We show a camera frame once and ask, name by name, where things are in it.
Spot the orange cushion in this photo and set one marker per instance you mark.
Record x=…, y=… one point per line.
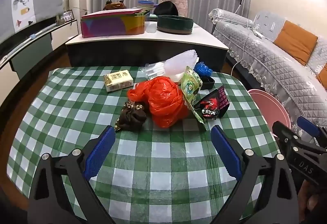
x=296, y=40
x=323, y=75

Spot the clear plastic container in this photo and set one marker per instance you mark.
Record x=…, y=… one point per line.
x=151, y=27

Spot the red plastic bag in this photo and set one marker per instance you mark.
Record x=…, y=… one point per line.
x=163, y=101

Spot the blue plastic cover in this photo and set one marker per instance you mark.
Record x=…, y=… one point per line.
x=203, y=69

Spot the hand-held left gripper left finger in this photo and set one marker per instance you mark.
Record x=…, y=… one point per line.
x=101, y=155

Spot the pink plastic bin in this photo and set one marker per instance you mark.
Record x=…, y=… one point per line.
x=268, y=109

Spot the black hat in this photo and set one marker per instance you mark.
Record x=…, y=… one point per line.
x=166, y=9

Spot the brown teapot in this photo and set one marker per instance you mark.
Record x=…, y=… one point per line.
x=115, y=6

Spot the pink fabric basket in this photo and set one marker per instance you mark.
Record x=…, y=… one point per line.
x=182, y=5

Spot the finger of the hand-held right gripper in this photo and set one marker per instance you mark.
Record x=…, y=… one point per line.
x=309, y=126
x=286, y=137

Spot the small photo frame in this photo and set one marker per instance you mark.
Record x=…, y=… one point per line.
x=68, y=15

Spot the black red snack packet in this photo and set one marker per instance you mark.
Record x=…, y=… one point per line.
x=212, y=106

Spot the green snack packet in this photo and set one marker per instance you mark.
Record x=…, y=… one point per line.
x=191, y=86

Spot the television cabinet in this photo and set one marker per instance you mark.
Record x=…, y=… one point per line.
x=30, y=52

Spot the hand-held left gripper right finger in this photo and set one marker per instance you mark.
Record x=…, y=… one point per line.
x=226, y=153

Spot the white top coffee table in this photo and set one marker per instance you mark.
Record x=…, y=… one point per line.
x=178, y=40

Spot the television with grey cover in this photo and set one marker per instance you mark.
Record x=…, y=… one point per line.
x=38, y=1

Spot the grey quilted sofa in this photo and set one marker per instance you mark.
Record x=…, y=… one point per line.
x=268, y=60

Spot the green checked tablecloth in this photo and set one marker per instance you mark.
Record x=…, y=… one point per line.
x=158, y=162

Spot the stack of coloured bowls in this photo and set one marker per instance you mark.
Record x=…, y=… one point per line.
x=145, y=5

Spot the brown wrapper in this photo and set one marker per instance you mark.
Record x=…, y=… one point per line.
x=131, y=118

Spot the clear plastic packaging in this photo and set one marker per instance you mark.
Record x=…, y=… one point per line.
x=152, y=70

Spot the colourful tin box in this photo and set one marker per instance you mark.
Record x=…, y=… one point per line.
x=109, y=25

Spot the white power strip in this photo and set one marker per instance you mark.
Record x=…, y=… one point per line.
x=257, y=33

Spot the dark green round box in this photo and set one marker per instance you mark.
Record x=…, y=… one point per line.
x=175, y=24

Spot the person's right hand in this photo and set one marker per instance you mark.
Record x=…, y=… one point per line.
x=310, y=206

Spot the cream tissue pack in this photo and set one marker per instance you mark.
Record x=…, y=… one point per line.
x=118, y=80

